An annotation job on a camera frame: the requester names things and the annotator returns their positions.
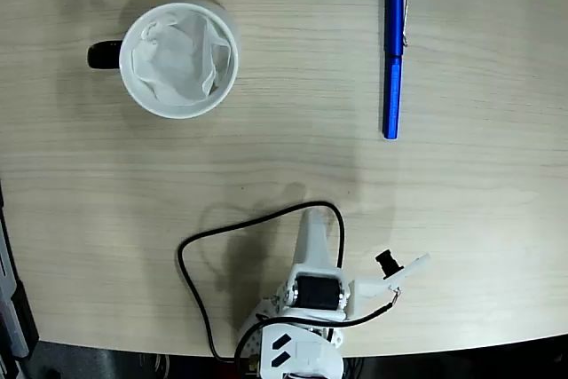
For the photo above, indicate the blue metal pen with clip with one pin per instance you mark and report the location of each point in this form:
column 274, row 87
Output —
column 392, row 86

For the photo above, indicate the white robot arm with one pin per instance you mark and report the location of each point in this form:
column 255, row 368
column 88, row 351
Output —
column 302, row 352

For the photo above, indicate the brass clamp knob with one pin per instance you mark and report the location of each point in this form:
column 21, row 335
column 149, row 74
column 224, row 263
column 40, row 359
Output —
column 252, row 363

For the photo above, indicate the crumpled white tissue paper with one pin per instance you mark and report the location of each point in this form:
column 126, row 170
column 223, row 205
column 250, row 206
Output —
column 177, row 64

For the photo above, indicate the grey and black equipment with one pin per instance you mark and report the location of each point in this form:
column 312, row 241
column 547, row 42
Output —
column 13, row 308

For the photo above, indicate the wrist camera on white mount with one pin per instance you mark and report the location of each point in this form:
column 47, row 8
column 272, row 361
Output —
column 368, row 286

